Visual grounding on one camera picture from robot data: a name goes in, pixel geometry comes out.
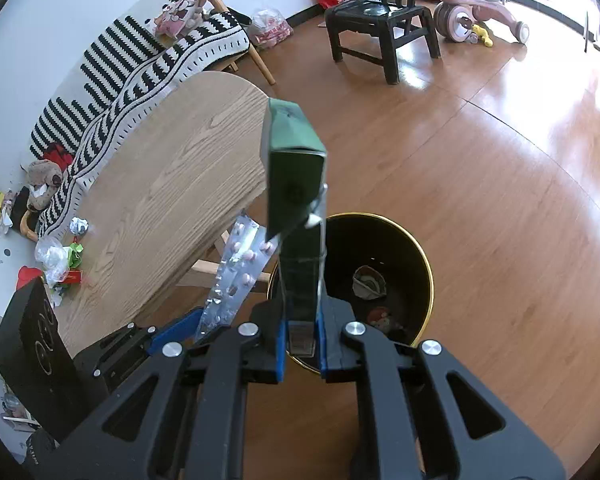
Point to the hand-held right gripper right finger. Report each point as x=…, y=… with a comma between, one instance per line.
x=321, y=352

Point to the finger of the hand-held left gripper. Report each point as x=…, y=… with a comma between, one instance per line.
x=177, y=332

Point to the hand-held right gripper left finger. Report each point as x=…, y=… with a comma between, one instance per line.
x=279, y=347

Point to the silver pill blister pack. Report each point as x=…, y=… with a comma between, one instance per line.
x=240, y=270

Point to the dark green cardboard box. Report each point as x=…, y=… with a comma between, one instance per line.
x=292, y=175

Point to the red and white wrapper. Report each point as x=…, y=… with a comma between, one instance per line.
x=380, y=317

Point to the red object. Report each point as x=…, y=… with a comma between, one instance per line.
x=29, y=276

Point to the white cabinet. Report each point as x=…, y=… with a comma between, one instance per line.
x=0, y=280

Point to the brown crumpled wrapper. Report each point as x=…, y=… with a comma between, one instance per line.
x=367, y=282

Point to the red small wrapper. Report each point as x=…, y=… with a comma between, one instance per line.
x=72, y=276

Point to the clear crumpled plastic wrap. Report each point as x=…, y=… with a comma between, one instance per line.
x=50, y=260

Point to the green crumpled wrapper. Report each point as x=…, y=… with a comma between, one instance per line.
x=75, y=255

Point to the crumpled foil ball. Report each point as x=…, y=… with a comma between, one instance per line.
x=79, y=226

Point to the small yellow green toy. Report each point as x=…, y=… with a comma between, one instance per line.
x=0, y=205

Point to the brown plush toy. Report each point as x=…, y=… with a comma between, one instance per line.
x=42, y=175

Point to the red cloth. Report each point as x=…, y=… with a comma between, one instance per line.
x=57, y=155

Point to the black white striped sofa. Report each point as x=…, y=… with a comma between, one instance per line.
x=130, y=85

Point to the pink printed cushion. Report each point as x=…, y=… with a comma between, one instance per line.
x=177, y=17

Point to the white red plastic bag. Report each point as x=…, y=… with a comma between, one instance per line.
x=270, y=27

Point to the black wooden chair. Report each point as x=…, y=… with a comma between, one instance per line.
x=375, y=15

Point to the pink toddler tricycle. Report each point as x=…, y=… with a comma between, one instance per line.
x=460, y=15

